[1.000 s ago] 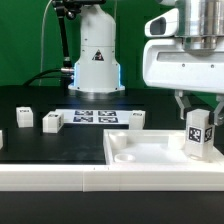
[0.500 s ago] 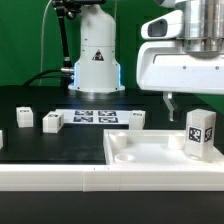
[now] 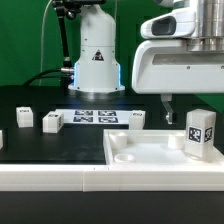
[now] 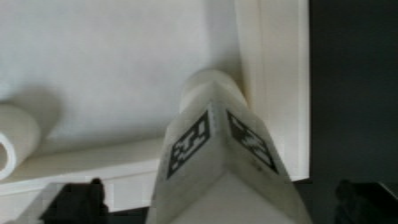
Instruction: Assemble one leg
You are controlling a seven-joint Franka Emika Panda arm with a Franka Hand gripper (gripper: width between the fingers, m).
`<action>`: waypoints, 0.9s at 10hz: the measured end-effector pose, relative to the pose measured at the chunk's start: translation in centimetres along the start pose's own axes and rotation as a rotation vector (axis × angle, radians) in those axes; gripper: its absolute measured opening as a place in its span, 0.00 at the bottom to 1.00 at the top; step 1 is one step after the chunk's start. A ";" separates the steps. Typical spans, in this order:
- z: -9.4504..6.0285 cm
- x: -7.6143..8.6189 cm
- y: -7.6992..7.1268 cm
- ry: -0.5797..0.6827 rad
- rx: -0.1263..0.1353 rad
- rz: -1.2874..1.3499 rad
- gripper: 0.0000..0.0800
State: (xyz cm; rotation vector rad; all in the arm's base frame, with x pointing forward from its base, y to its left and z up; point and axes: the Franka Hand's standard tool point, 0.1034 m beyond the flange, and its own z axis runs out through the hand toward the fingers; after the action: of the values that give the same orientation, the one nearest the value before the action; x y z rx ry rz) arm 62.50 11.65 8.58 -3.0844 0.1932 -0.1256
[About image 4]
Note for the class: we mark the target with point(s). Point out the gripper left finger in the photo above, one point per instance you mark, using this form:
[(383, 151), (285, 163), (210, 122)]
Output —
[(79, 207)]

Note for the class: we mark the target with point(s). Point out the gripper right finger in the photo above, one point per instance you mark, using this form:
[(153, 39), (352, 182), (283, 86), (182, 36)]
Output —
[(367, 204)]

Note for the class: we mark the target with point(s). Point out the white table leg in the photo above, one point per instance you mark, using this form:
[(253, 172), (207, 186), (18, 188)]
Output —
[(223, 182)]

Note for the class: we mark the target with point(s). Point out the white square table top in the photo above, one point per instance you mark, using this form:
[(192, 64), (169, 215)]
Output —
[(98, 56)]

